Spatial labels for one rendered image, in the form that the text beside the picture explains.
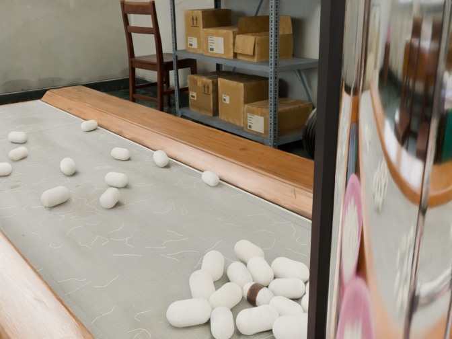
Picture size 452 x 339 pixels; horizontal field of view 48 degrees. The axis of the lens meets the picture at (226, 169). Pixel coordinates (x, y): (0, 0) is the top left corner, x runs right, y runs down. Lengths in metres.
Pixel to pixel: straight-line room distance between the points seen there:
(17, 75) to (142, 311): 4.60
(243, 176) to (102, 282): 0.28
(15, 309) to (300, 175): 0.40
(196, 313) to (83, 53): 4.82
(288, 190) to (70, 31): 4.57
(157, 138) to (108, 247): 0.36
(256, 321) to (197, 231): 0.20
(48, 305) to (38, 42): 4.64
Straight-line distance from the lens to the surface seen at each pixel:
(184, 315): 0.43
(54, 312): 0.44
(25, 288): 0.48
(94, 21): 5.21
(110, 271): 0.53
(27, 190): 0.76
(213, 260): 0.49
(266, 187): 0.67
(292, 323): 0.41
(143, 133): 0.93
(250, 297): 0.45
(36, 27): 5.02
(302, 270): 0.48
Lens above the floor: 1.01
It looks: 20 degrees down
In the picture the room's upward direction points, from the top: 1 degrees counter-clockwise
